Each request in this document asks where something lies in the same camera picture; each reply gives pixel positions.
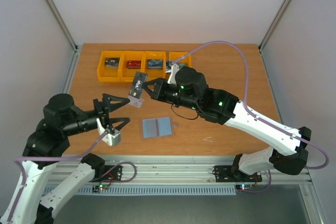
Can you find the blue card stack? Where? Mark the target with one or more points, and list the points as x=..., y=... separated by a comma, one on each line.
x=154, y=64

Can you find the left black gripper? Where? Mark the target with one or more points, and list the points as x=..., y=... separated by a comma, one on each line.
x=104, y=113

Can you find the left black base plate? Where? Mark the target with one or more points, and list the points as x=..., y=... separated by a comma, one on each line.
x=113, y=173

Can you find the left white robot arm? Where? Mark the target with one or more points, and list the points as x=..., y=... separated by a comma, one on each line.
x=44, y=150

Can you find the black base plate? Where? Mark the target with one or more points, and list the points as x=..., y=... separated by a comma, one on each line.
x=225, y=173
x=113, y=173

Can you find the left green circuit board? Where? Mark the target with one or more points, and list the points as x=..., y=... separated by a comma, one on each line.
x=99, y=188

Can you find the yellow bin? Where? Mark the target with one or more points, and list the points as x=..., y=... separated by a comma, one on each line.
x=108, y=74
x=126, y=74
x=153, y=73
x=176, y=55

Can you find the green circuit board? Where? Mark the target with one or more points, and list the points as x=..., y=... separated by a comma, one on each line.
x=245, y=187
x=99, y=188

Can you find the right green circuit board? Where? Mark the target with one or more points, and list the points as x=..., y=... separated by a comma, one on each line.
x=245, y=187

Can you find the black credit card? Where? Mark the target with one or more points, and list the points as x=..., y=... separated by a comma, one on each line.
x=137, y=84

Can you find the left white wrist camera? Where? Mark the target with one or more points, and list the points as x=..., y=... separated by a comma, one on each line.
x=111, y=135

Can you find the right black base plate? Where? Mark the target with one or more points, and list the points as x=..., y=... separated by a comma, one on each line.
x=225, y=173

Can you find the red card stack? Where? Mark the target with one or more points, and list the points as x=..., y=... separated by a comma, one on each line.
x=133, y=64

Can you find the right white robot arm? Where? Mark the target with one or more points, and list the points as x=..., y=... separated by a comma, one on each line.
x=188, y=88

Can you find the grey slotted cable duct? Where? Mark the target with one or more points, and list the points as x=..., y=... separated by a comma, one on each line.
x=158, y=190

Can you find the teal card stack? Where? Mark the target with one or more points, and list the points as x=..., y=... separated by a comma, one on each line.
x=181, y=65

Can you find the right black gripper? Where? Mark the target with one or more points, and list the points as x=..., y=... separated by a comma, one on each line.
x=159, y=91

